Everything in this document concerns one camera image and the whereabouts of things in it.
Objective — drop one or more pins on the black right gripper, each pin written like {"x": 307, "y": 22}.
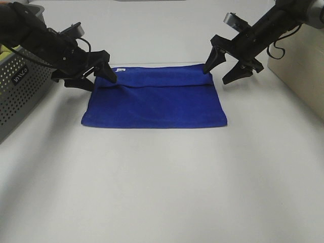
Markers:
{"x": 242, "y": 47}

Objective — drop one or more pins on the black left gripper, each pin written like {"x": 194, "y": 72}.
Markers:
{"x": 78, "y": 64}

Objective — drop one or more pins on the blue microfibre towel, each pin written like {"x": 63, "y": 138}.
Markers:
{"x": 174, "y": 97}

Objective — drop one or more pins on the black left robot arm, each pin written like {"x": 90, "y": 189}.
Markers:
{"x": 56, "y": 50}

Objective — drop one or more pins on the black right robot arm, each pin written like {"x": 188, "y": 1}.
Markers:
{"x": 282, "y": 20}

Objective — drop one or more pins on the grey perforated plastic basket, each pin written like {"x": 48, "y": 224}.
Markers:
{"x": 23, "y": 84}

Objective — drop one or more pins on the beige plastic bin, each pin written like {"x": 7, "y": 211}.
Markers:
{"x": 301, "y": 68}

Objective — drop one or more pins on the yellow-green towel in basket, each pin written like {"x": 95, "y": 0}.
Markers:
{"x": 5, "y": 52}

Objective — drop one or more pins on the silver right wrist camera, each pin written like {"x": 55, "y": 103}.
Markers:
{"x": 235, "y": 22}

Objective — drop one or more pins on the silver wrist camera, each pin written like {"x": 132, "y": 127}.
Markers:
{"x": 75, "y": 31}
{"x": 235, "y": 22}

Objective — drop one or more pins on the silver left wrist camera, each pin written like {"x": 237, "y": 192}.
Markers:
{"x": 75, "y": 31}

